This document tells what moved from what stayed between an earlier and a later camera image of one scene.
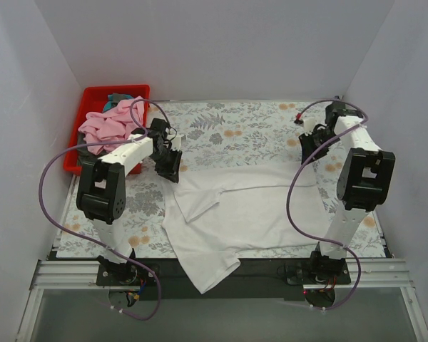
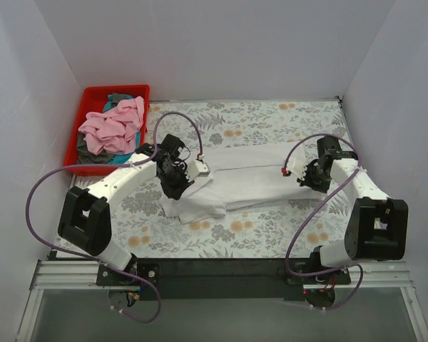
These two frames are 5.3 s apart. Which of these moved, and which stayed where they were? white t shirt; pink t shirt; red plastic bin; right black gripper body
Moved: white t shirt; right black gripper body
Stayed: red plastic bin; pink t shirt
